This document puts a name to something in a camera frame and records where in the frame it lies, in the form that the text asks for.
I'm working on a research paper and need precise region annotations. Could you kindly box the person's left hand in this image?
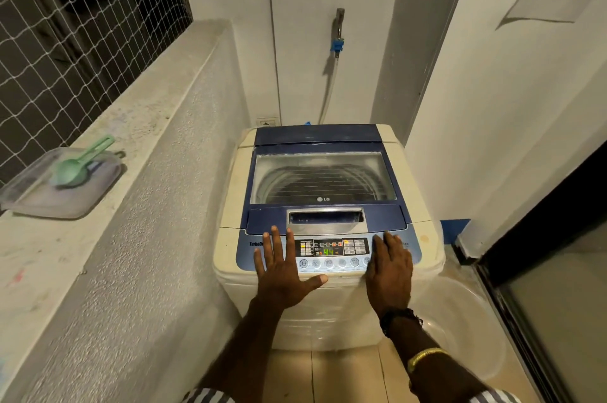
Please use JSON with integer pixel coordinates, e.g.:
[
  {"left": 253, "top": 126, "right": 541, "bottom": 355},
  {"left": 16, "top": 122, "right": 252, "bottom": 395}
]
[{"left": 254, "top": 225, "right": 329, "bottom": 313}]

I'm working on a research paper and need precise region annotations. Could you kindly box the person's right hand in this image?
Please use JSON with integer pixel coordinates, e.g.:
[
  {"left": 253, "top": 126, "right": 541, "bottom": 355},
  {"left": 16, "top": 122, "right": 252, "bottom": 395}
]
[{"left": 365, "top": 232, "right": 414, "bottom": 318}]

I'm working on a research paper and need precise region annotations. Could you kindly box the glass-windowed washing machine lid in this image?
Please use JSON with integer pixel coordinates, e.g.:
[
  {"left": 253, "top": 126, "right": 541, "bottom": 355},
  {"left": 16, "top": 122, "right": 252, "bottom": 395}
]
[{"left": 240, "top": 145, "right": 414, "bottom": 237}]

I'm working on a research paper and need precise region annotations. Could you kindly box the cream blue washing machine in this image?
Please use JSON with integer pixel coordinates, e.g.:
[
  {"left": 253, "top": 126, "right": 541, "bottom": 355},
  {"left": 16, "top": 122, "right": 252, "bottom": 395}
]
[{"left": 212, "top": 122, "right": 446, "bottom": 352}]

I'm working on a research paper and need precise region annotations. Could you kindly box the black thread wristband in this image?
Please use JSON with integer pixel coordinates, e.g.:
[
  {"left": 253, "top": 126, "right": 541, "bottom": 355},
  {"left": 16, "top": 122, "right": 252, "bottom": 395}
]
[{"left": 379, "top": 307, "right": 424, "bottom": 338}]

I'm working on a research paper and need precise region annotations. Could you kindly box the person's right forearm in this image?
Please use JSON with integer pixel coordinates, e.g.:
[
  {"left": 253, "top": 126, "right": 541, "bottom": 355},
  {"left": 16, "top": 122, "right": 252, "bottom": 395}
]
[{"left": 389, "top": 319, "right": 489, "bottom": 403}]

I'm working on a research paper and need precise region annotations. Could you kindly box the mint green plastic scoop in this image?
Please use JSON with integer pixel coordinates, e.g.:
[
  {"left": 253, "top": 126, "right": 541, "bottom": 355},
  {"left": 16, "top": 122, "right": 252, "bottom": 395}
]
[{"left": 49, "top": 134, "right": 116, "bottom": 189}]

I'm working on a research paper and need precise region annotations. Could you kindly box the gold bangle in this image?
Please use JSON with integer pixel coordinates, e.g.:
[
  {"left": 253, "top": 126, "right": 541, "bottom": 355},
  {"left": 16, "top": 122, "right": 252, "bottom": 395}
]
[{"left": 407, "top": 347, "right": 449, "bottom": 373}]

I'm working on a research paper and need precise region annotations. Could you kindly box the black framed glass door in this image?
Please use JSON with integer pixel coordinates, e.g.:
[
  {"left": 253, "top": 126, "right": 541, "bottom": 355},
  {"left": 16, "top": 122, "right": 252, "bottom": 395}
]
[{"left": 453, "top": 141, "right": 607, "bottom": 403}]

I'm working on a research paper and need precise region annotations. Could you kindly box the clear plastic basin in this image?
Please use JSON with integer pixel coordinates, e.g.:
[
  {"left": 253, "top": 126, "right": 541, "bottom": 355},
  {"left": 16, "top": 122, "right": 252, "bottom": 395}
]
[{"left": 410, "top": 276, "right": 507, "bottom": 382}]

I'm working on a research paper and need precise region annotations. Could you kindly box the white window safety net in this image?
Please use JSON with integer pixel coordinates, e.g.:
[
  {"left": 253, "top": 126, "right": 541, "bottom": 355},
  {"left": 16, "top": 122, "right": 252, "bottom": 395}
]
[{"left": 0, "top": 0, "right": 194, "bottom": 188}]

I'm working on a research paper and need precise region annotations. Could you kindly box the person's left forearm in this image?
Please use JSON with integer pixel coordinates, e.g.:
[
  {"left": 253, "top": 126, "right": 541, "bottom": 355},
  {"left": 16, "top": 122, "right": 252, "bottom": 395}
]
[{"left": 197, "top": 301, "right": 285, "bottom": 403}]

